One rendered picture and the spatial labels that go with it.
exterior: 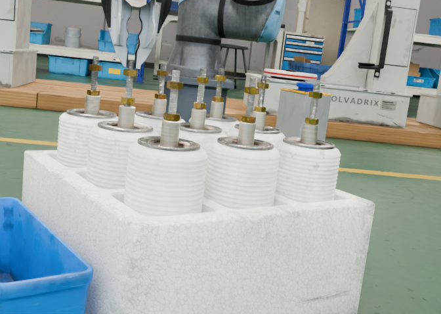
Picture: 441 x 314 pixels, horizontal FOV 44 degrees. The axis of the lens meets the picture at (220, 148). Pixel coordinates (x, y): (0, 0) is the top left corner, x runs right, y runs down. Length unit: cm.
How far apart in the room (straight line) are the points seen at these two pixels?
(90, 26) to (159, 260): 869
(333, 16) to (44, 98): 507
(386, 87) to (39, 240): 259
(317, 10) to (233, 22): 592
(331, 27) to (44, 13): 454
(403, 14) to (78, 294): 274
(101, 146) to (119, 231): 16
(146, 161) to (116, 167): 11
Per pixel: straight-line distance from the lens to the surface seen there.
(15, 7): 298
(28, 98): 283
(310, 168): 77
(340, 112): 301
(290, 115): 104
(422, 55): 1025
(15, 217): 87
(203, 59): 137
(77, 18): 927
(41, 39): 558
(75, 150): 84
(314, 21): 723
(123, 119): 76
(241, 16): 134
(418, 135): 311
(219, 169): 70
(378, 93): 308
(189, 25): 138
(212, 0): 137
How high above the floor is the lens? 37
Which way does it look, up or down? 10 degrees down
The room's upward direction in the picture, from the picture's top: 7 degrees clockwise
